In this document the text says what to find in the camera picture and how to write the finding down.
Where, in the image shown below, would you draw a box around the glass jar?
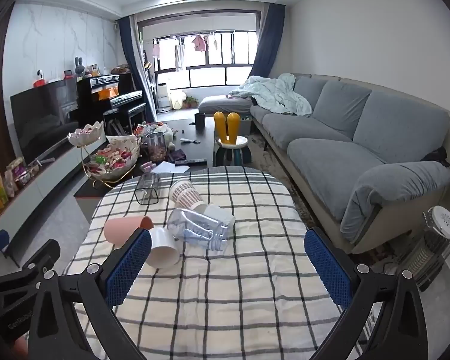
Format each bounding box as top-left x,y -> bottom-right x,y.
145,132 -> 167,162

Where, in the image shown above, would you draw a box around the dark coffee table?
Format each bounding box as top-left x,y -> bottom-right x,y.
74,117 -> 216,200

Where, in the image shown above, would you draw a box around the clear square cup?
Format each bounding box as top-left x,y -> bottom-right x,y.
134,172 -> 162,206

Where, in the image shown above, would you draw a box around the black piano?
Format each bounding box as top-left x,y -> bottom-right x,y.
69,73 -> 148,136

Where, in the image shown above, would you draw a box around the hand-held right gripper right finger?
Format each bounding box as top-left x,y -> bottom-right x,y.
304,227 -> 430,360

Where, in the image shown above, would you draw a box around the white air purifier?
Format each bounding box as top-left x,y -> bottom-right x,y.
157,83 -> 171,112

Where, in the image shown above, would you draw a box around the yellow rabbit ear stool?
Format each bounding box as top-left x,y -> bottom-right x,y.
214,112 -> 252,167

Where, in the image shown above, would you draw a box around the black item on sofa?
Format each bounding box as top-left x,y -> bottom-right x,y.
422,146 -> 450,167

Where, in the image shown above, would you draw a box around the clear ribbed plastic cup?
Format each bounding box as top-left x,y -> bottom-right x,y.
167,207 -> 230,251

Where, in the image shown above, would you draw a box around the black television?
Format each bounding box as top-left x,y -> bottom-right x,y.
10,79 -> 79,166

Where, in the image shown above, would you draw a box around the electric heater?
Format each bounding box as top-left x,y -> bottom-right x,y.
399,205 -> 450,292

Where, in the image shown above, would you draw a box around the patterned paper cup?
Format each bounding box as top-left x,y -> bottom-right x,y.
169,180 -> 209,214

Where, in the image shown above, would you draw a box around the white cup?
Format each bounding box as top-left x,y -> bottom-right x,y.
146,227 -> 181,269

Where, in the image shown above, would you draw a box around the blue curtain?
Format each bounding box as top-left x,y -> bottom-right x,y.
249,3 -> 287,79

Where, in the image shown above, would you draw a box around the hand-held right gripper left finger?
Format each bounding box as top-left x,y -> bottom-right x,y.
27,228 -> 153,360

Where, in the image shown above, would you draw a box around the white paper sheet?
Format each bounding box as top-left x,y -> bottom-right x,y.
150,161 -> 190,175

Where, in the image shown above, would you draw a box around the checked tablecloth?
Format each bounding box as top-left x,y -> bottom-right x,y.
62,166 -> 365,360

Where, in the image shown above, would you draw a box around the snack packets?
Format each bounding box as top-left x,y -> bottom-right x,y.
4,157 -> 40,197

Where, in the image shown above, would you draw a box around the two-tier snack stand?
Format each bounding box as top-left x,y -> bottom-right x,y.
67,121 -> 142,190

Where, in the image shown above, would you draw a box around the black piano bench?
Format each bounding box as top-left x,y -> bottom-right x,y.
103,105 -> 147,136

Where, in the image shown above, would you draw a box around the grey television cabinet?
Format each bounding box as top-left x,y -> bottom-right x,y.
0,139 -> 95,268

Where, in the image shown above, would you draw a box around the light green blanket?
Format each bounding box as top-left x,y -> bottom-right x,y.
229,73 -> 314,118

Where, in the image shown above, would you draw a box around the pink cup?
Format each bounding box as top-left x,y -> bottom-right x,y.
104,215 -> 155,250

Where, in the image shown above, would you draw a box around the grey sofa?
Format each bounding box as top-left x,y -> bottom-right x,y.
198,73 -> 450,254

